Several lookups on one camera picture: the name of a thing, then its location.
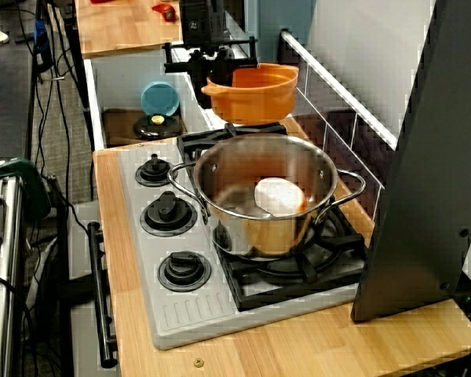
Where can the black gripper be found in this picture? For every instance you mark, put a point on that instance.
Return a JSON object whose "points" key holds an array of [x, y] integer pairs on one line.
{"points": [[202, 21]]}

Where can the orange plastic toy pot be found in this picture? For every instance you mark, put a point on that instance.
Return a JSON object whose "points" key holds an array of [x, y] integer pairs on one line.
{"points": [[259, 102]]}

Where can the stainless steel pot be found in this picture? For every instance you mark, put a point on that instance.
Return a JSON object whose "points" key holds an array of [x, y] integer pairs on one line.
{"points": [[227, 165]]}

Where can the black stove knob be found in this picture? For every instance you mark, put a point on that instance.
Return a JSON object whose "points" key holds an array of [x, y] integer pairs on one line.
{"points": [[154, 173], [168, 214], [184, 269]]}

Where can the grey toy stove plate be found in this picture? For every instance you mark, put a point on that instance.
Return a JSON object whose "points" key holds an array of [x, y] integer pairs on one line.
{"points": [[141, 243]]}

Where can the black stove grate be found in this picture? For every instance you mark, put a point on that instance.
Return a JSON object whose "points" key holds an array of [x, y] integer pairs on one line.
{"points": [[310, 271]]}

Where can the round blue can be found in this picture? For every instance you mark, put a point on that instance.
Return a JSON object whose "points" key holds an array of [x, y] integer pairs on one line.
{"points": [[161, 100]]}

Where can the black lid with yellow knob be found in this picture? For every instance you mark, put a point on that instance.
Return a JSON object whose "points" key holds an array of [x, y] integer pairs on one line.
{"points": [[169, 127]]}

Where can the red toy pepper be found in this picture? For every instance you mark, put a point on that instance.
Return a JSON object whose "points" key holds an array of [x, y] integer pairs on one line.
{"points": [[165, 12]]}

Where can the white toy sink basin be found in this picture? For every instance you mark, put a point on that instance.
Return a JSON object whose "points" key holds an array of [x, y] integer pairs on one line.
{"points": [[114, 82]]}

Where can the wooden table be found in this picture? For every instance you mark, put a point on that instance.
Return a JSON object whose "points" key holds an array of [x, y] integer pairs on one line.
{"points": [[114, 27]]}

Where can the red toy item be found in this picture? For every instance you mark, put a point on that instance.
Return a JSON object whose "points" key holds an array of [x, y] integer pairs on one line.
{"points": [[102, 1]]}

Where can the dark tiled backsplash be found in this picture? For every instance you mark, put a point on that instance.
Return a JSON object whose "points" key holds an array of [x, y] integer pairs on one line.
{"points": [[337, 125]]}

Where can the blue clamp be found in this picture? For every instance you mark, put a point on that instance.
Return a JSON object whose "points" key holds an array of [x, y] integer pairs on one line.
{"points": [[40, 35]]}

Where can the black desk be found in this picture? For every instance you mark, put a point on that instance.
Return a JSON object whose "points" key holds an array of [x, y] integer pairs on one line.
{"points": [[4, 98]]}

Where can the green clamp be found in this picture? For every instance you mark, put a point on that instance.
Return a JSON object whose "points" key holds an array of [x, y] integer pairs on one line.
{"points": [[27, 176]]}

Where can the white oven door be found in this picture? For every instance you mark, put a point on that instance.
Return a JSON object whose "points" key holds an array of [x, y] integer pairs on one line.
{"points": [[80, 255]]}

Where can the black hood side panel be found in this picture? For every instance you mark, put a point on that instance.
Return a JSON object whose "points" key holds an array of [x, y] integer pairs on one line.
{"points": [[428, 157]]}

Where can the wooden countertop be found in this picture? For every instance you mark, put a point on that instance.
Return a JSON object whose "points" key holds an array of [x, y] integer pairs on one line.
{"points": [[298, 345]]}

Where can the silver metal rail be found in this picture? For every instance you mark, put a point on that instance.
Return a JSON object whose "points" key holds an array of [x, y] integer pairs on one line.
{"points": [[8, 243]]}

